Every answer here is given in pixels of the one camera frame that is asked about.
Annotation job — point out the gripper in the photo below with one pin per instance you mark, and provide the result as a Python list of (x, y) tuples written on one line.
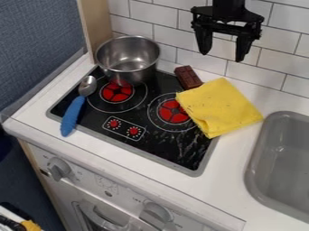
[(226, 18)]

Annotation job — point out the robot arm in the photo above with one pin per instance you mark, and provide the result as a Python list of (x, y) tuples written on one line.
[(228, 5)]

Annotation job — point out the silver pot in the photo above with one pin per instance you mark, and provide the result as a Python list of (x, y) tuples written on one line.
[(128, 59)]

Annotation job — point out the brown toy chocolate bar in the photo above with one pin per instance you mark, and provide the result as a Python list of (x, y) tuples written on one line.
[(188, 77)]

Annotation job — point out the yellow cloth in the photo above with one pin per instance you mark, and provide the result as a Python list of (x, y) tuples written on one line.
[(218, 107)]

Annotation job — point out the toy stove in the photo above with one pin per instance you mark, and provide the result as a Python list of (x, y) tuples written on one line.
[(134, 120)]

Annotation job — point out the toy sink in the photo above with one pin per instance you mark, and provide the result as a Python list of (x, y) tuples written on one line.
[(280, 165)]

